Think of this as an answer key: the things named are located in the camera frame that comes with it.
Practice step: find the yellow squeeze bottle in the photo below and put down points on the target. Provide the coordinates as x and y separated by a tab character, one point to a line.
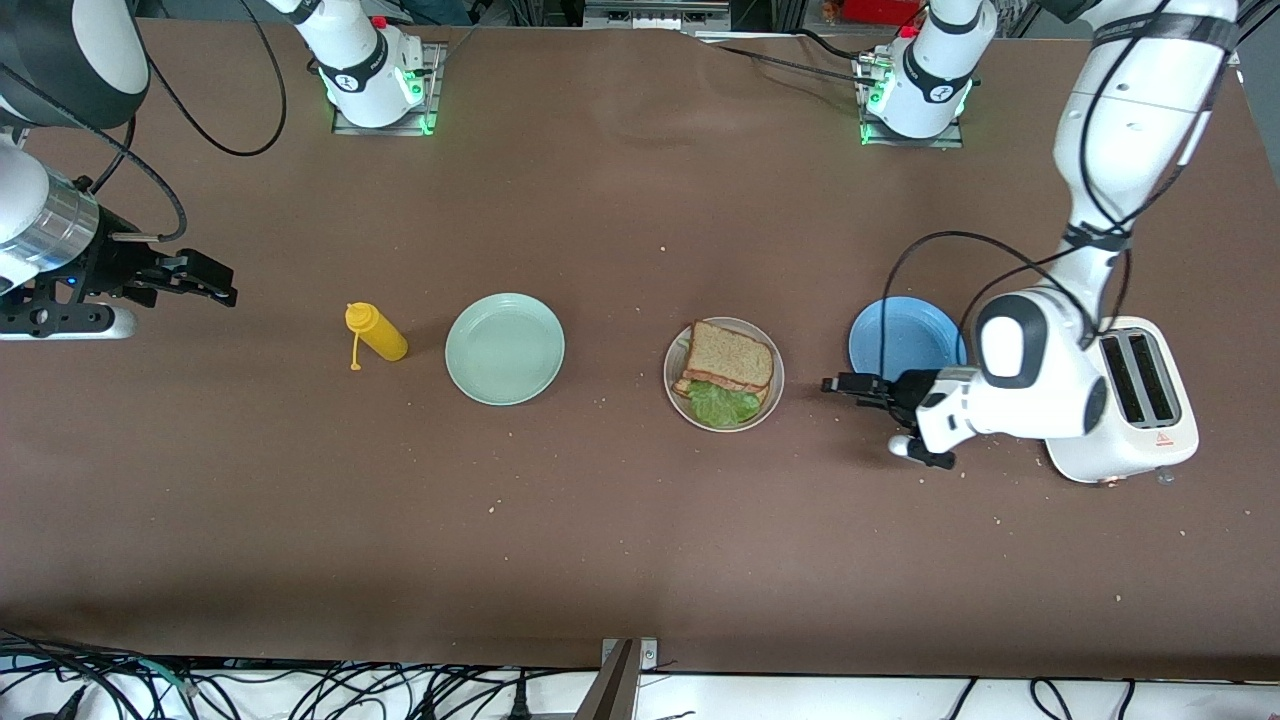
385	342

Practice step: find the blue plate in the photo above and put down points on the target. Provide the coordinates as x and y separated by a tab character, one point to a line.
900	340

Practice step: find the white toaster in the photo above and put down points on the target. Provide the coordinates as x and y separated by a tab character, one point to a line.
1150	420

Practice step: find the person in blue jeans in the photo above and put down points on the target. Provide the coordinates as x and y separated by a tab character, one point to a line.
440	10

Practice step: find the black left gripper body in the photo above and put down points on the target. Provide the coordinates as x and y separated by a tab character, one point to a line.
908	388

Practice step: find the aluminium profile bracket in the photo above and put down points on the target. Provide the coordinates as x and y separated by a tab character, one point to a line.
615	690

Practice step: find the green lettuce leaf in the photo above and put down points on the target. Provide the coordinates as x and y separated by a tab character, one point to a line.
722	405

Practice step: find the beige plate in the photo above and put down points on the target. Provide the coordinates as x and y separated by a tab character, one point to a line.
775	385

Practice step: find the brown bread slice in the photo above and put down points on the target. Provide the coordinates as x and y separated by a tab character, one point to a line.
730	355
683	386

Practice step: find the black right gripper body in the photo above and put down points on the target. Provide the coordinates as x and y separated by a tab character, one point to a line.
108	265

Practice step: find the red box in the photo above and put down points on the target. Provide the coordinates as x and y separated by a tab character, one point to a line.
880	10

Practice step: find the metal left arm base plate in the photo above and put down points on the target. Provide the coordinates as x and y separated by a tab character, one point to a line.
900	142

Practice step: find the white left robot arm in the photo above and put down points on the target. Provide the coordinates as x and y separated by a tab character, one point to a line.
1130	150

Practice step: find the mint green plate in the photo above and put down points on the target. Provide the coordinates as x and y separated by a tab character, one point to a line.
505	350

